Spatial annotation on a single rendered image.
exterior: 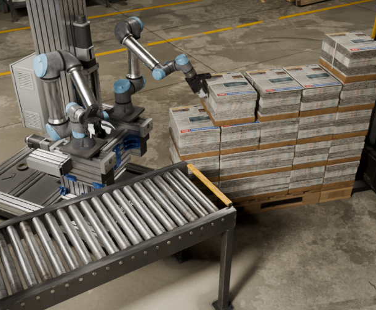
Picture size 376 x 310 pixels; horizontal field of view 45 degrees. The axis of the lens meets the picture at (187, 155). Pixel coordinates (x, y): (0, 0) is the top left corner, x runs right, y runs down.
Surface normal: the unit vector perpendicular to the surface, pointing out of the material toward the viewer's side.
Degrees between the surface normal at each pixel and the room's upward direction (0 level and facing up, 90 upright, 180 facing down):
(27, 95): 90
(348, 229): 0
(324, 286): 0
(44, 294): 90
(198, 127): 0
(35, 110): 90
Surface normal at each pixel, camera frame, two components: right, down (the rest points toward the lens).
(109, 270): 0.52, 0.48
